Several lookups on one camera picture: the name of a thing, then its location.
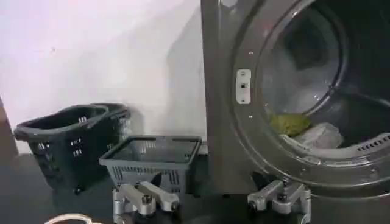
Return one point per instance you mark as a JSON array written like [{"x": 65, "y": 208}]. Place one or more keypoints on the white garment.
[{"x": 321, "y": 137}]

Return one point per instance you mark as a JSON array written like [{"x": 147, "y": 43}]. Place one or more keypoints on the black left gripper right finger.
[{"x": 280, "y": 198}]

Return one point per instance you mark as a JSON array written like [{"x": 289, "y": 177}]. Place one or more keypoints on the grey dryer machine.
[{"x": 231, "y": 91}]

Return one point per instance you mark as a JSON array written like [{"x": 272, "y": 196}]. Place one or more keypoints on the green garment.
[{"x": 289, "y": 123}]

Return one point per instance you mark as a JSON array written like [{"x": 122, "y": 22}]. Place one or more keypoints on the grey rectangular laundry basket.
[{"x": 152, "y": 161}]

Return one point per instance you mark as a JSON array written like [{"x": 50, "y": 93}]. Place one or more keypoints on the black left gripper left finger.
[{"x": 146, "y": 199}]

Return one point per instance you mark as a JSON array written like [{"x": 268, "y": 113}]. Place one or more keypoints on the dark green wheeled basket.
[{"x": 67, "y": 143}]

